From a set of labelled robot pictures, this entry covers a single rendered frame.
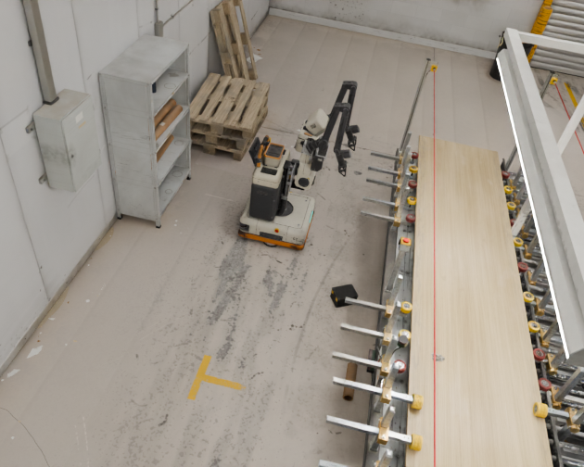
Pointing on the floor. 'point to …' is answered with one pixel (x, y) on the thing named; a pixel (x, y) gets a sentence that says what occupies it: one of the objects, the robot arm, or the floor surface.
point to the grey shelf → (163, 194)
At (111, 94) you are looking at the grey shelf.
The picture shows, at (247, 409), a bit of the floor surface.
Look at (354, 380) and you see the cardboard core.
